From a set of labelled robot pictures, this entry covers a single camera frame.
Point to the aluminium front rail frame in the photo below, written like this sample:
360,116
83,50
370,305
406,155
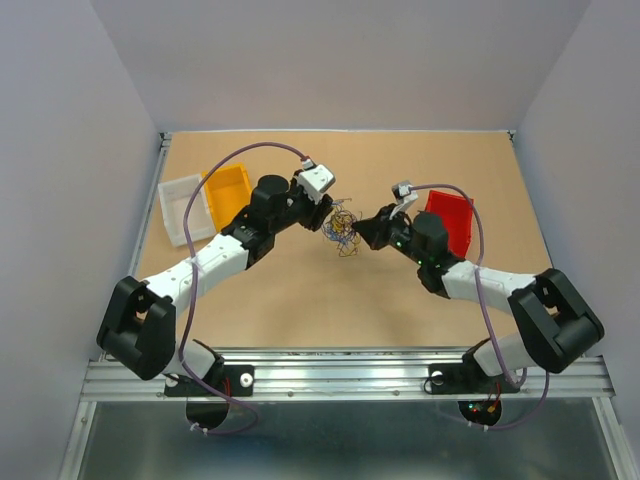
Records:
294,375

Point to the red plastic bin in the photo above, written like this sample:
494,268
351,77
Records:
453,214

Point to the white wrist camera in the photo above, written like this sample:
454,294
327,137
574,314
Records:
404,195
315,179

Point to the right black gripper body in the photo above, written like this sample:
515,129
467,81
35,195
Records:
400,233

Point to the white plastic bin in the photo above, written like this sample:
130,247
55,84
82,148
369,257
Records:
174,196

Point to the yellow plastic bin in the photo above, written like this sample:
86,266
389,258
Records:
227,191

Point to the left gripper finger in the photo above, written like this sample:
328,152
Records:
315,219
326,207

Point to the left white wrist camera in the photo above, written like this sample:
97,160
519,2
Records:
315,179

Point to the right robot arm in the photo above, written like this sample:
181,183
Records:
555,325

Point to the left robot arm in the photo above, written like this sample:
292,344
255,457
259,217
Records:
139,326

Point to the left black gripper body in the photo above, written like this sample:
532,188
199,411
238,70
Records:
299,204

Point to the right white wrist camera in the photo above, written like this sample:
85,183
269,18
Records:
404,195

